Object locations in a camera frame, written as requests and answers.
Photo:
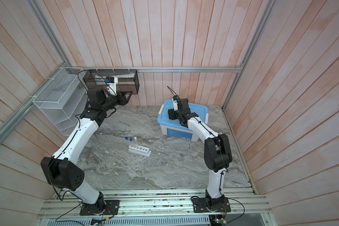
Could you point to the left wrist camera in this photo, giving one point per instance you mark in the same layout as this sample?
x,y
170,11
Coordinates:
x,y
110,79

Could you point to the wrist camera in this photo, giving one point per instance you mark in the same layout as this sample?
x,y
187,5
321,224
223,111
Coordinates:
x,y
110,79
175,103

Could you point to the black wire mesh basket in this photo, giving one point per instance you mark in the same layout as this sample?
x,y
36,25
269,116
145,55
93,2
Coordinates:
x,y
127,79

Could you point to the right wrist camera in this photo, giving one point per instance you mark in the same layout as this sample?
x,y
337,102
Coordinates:
x,y
175,103

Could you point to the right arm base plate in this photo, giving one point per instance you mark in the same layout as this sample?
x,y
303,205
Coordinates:
x,y
207,204

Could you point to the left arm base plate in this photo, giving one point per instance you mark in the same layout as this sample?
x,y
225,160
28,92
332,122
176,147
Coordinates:
x,y
103,207

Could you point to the blue plastic bin lid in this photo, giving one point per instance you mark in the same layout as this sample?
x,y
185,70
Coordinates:
x,y
168,117

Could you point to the white test tube rack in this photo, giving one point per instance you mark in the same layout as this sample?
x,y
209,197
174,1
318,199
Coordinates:
x,y
144,151

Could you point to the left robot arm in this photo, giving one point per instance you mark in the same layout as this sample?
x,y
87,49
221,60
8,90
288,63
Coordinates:
x,y
61,170

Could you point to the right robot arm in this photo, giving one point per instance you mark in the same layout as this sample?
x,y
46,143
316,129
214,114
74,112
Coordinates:
x,y
217,154

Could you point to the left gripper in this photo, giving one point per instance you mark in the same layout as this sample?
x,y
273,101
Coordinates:
x,y
122,97

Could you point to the white plastic storage bin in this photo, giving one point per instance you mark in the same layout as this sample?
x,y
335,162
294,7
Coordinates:
x,y
182,134

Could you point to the white wire mesh shelf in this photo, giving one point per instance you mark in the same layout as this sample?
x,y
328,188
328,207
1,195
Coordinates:
x,y
63,98

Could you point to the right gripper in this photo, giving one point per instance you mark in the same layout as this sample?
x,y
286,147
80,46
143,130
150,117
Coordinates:
x,y
172,113

